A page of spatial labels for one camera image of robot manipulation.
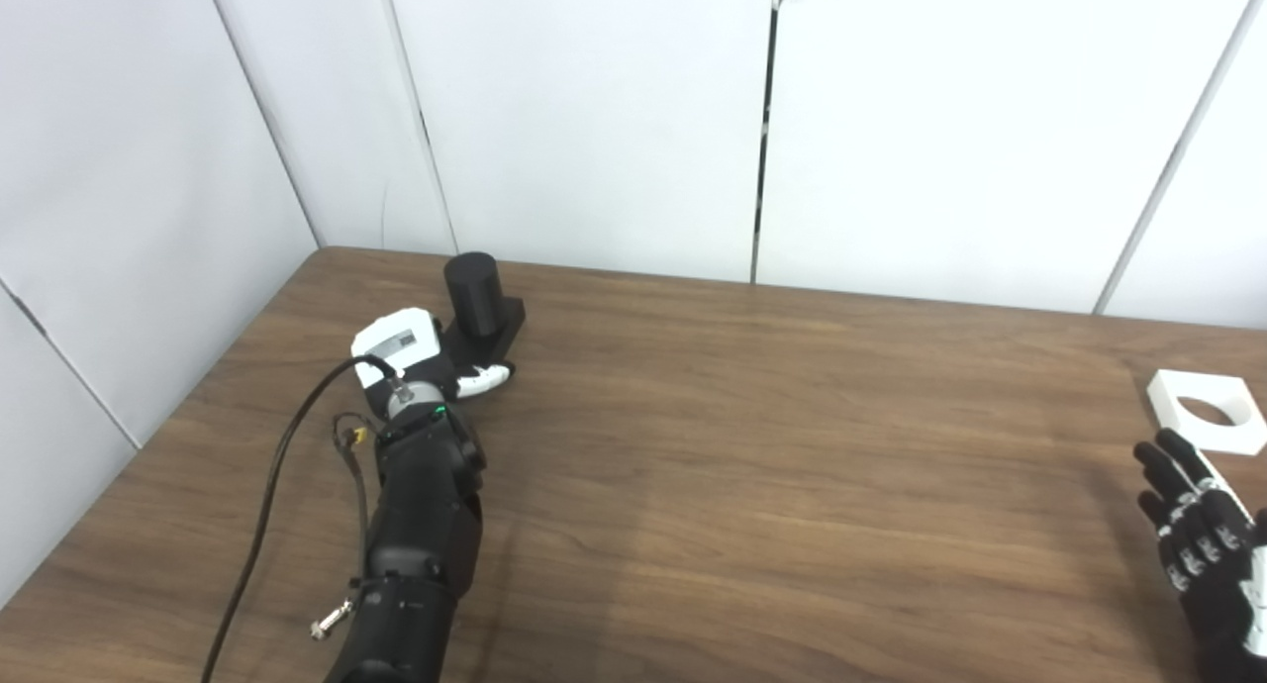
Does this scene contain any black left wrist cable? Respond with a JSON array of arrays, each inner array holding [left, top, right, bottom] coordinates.
[[201, 355, 402, 683]]

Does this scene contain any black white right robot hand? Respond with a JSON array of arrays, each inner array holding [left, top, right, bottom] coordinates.
[[1133, 428, 1267, 683]]

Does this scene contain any black cylinder peg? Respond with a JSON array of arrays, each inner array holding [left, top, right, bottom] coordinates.
[[440, 252, 527, 372]]

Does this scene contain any white square piece with hole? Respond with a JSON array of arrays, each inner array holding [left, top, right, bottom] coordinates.
[[1146, 369, 1267, 456]]

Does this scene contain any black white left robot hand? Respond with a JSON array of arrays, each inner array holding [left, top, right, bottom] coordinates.
[[351, 308, 516, 417]]

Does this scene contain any thin cable with yellow connector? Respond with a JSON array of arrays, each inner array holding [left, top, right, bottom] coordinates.
[[310, 413, 377, 641]]

